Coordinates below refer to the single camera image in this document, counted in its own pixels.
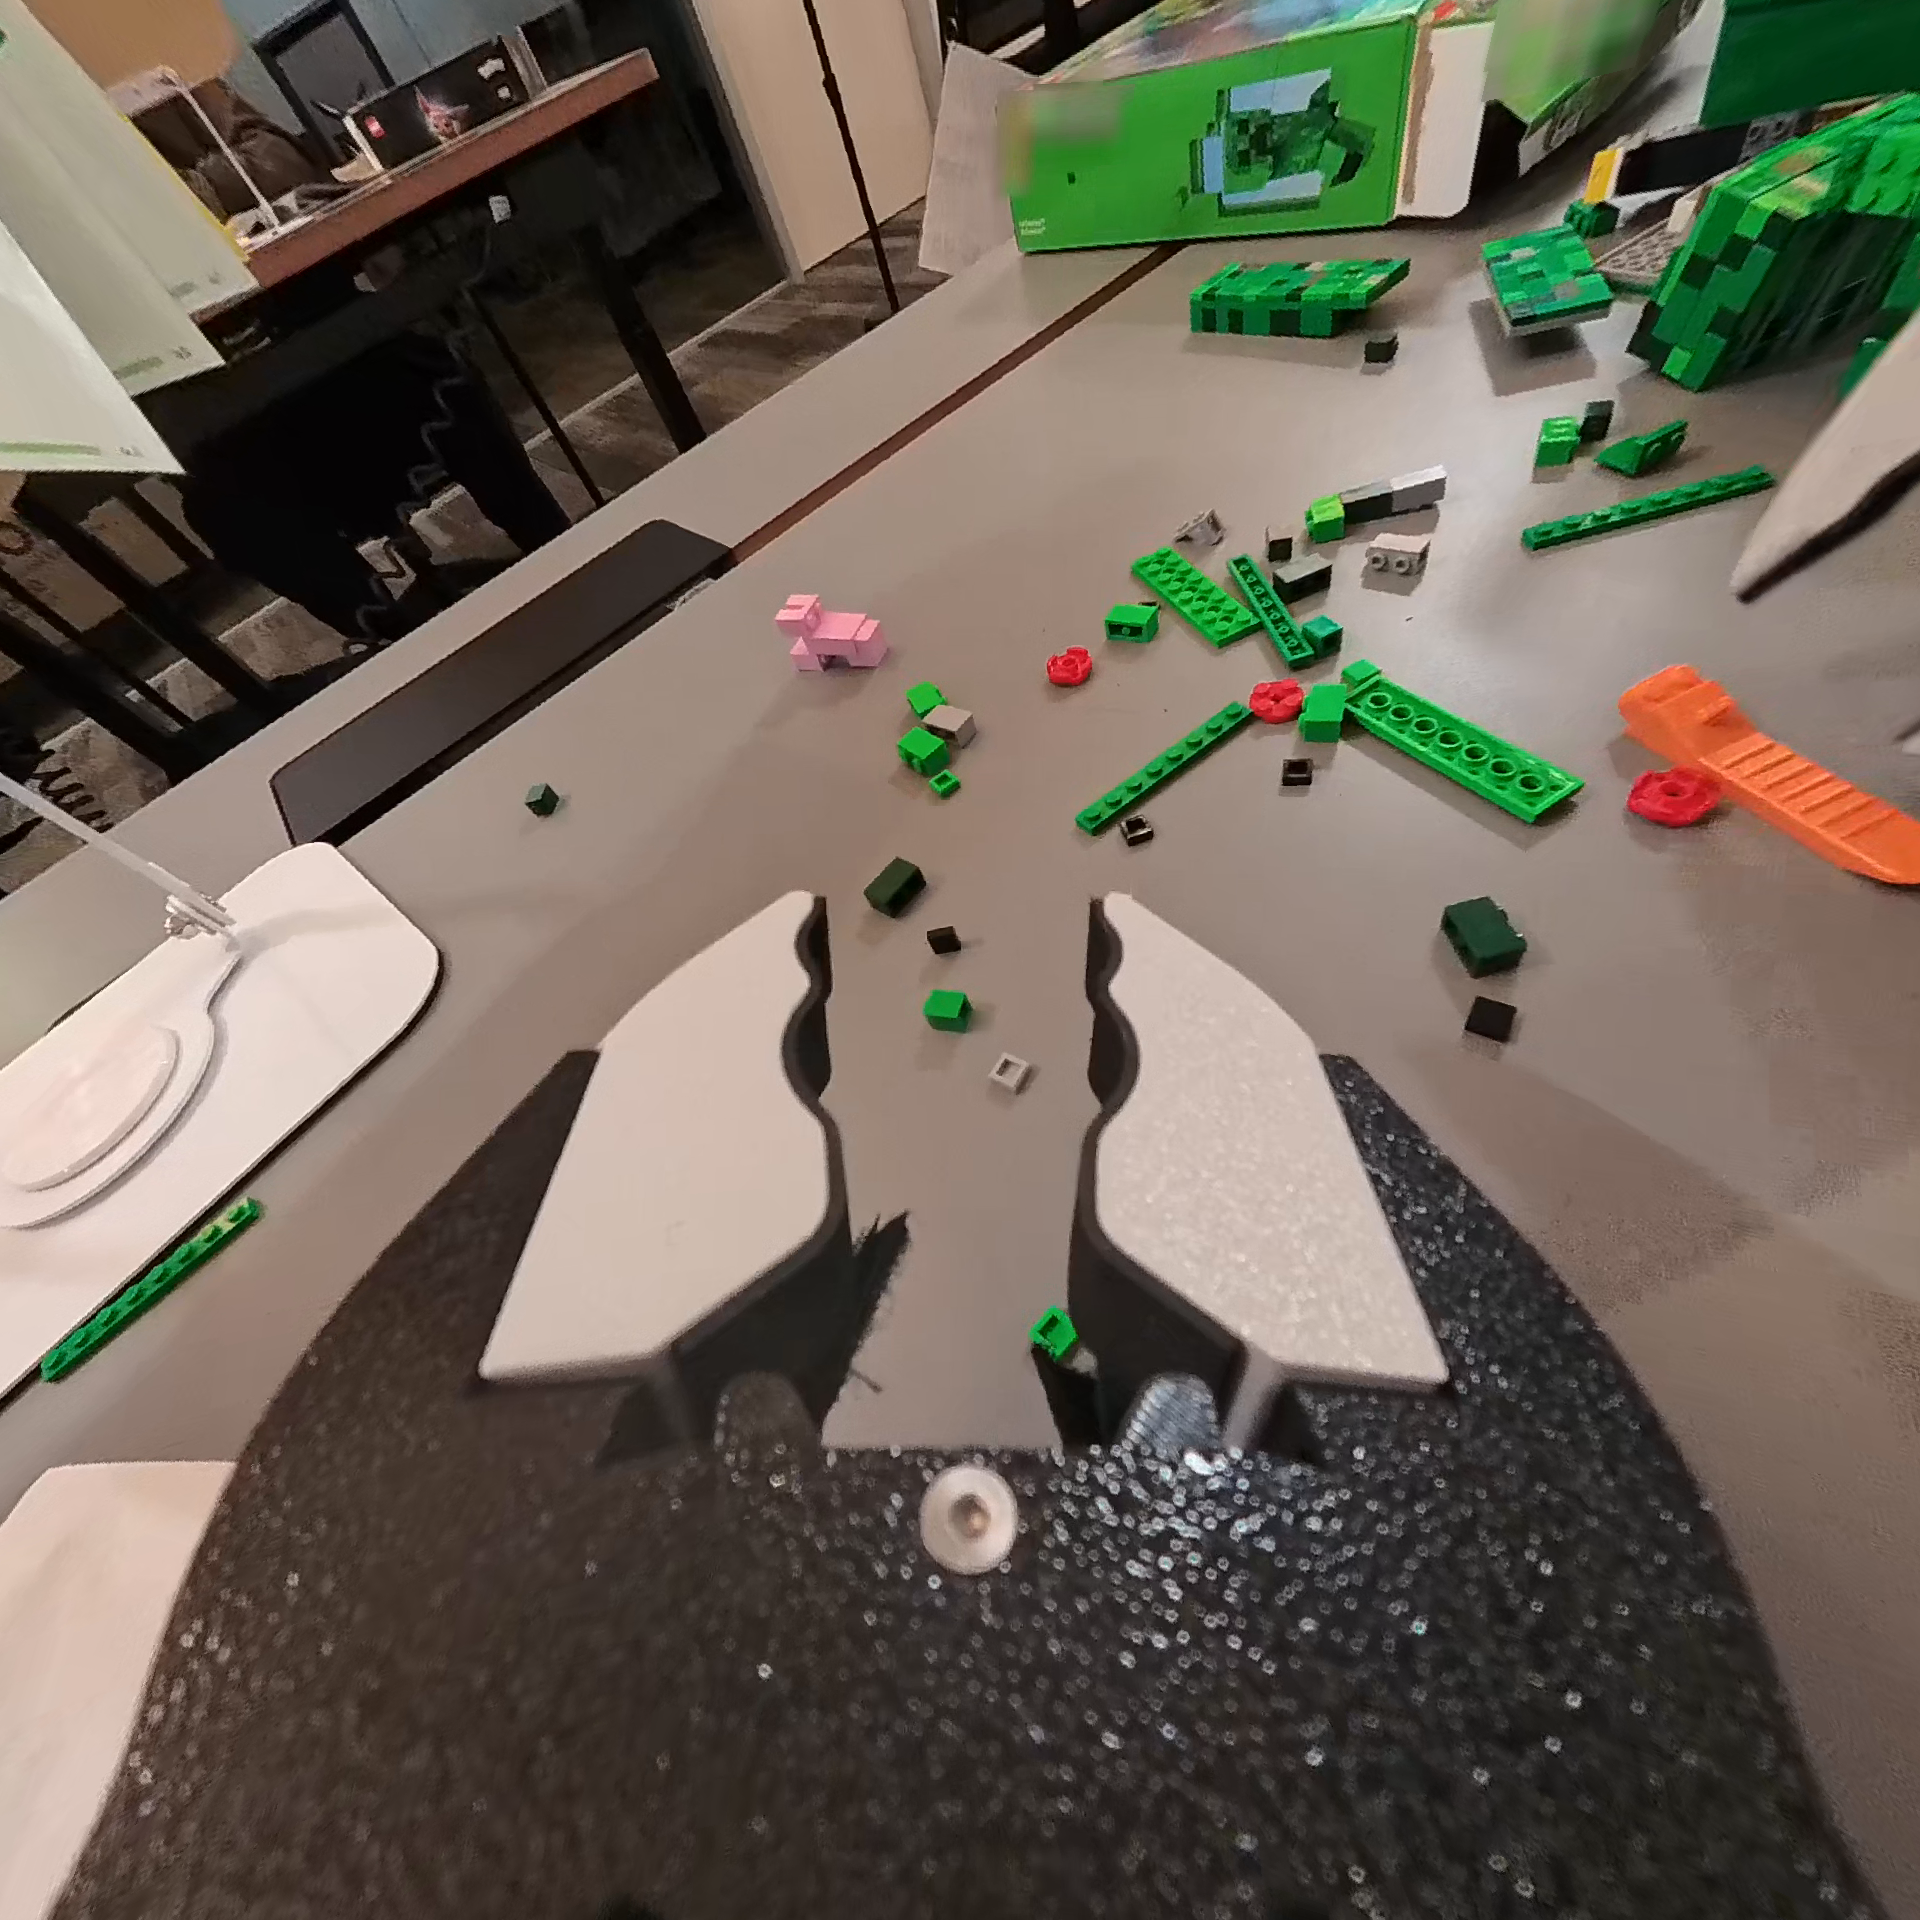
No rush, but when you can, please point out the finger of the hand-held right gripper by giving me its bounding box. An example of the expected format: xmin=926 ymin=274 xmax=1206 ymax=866
xmin=1729 ymin=337 xmax=1920 ymax=602

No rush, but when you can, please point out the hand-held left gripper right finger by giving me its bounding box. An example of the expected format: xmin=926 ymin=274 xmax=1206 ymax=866
xmin=1068 ymin=892 xmax=1451 ymax=1390

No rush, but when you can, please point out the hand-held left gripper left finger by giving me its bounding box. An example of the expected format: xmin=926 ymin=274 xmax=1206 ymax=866
xmin=481 ymin=892 xmax=855 ymax=1390

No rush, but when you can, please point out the orange brick separator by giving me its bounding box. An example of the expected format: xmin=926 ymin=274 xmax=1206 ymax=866
xmin=1619 ymin=666 xmax=1920 ymax=886

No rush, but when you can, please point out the white paper bag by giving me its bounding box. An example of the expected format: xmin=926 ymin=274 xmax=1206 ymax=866
xmin=0 ymin=1464 xmax=233 ymax=1920

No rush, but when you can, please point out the brick instruction booklet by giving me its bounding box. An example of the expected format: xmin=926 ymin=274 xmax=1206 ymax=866
xmin=0 ymin=0 xmax=257 ymax=474

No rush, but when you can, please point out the grey desk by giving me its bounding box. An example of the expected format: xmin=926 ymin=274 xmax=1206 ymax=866
xmin=0 ymin=180 xmax=1920 ymax=1920

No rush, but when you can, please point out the large green brick model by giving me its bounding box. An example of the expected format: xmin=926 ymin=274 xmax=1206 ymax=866
xmin=1628 ymin=97 xmax=1920 ymax=394

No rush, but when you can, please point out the dark grey studded plate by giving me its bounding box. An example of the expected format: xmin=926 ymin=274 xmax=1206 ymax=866
xmin=1591 ymin=210 xmax=1695 ymax=294

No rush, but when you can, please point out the square green pixel panel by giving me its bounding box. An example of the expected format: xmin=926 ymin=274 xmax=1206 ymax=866
xmin=1482 ymin=225 xmax=1617 ymax=332

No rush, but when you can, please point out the wooden and white book stand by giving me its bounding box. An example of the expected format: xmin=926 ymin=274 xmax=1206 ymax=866
xmin=0 ymin=773 xmax=443 ymax=1403

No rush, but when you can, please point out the dark green box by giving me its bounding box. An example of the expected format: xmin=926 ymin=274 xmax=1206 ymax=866
xmin=1702 ymin=0 xmax=1920 ymax=128

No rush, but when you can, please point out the grey and green brick column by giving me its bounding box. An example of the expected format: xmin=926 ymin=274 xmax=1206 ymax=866
xmin=1305 ymin=465 xmax=1450 ymax=544

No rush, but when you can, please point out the pink brick pig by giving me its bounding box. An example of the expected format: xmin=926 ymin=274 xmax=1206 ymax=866
xmin=774 ymin=592 xmax=889 ymax=672

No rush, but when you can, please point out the flat green brick panel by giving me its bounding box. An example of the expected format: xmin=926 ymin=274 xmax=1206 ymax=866
xmin=1189 ymin=259 xmax=1412 ymax=338

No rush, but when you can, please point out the short wide green plate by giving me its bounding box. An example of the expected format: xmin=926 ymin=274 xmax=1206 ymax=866
xmin=1131 ymin=546 xmax=1261 ymax=651

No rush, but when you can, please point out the black office chair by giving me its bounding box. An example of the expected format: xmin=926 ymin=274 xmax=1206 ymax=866
xmin=181 ymin=323 xmax=578 ymax=646

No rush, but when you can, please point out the green toy box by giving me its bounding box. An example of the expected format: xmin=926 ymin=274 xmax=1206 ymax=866
xmin=1009 ymin=0 xmax=1489 ymax=257

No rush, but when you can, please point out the white paper sheet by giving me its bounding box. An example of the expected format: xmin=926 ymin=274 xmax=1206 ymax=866
xmin=919 ymin=42 xmax=1052 ymax=278

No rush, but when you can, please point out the black floor stand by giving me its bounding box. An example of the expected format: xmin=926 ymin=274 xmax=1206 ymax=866
xmin=803 ymin=0 xmax=903 ymax=318

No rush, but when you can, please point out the wooden background table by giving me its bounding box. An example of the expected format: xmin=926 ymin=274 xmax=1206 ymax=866
xmin=111 ymin=46 xmax=663 ymax=288

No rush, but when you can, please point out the black desk cable cover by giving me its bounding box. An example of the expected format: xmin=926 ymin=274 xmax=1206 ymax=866
xmin=270 ymin=520 xmax=737 ymax=845

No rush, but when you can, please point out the black coiled cable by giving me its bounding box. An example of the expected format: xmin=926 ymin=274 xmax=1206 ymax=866
xmin=358 ymin=323 xmax=466 ymax=602

